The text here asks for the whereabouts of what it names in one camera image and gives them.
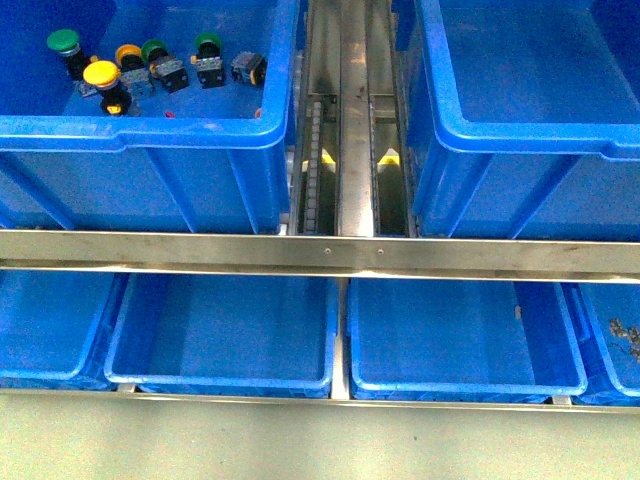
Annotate orange-yellow push button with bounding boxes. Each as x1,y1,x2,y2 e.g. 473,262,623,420
115,44,155,100

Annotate lower blue bin with clips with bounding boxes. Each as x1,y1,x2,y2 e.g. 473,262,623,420
562,283,639,407

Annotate push button lying sideways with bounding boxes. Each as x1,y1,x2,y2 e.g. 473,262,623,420
231,51,268,87

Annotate steel centre divider rail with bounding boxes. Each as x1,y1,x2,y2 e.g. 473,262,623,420
336,1,375,237

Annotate small metal clips pile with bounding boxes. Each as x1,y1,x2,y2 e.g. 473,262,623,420
609,318,639,362

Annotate yellow mushroom push button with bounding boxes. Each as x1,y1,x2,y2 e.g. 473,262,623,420
82,60,133,116

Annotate lower blue bin middle-left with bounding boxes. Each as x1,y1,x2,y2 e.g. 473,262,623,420
104,274,338,399

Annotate white roller track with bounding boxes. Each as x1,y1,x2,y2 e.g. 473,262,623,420
303,97,324,234

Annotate blue bin with buttons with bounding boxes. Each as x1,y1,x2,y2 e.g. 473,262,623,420
1,1,308,234

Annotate lower blue bin middle-right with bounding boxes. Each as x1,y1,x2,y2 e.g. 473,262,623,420
347,279,588,403

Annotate green mushroom push button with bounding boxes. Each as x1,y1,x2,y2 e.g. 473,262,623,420
46,29,91,82

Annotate lower blue bin far-left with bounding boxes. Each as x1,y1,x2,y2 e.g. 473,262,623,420
1,270,128,391

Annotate empty blue middle bin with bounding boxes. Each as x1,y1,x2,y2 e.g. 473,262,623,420
392,1,639,242

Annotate steel shelf front rail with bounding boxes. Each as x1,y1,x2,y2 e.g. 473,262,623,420
1,230,639,284

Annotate lower steel front rail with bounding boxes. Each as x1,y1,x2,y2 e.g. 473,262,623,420
1,388,639,416

